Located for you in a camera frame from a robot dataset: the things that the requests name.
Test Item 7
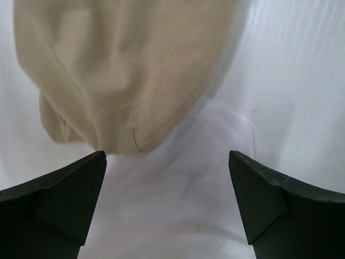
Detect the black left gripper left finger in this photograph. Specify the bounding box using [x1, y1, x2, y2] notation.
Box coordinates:
[1, 151, 107, 259]

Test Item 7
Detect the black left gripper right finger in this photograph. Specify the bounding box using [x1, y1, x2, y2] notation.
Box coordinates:
[229, 151, 344, 259]

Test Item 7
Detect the beige t shirt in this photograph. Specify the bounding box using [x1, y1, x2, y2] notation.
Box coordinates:
[13, 1, 239, 154]

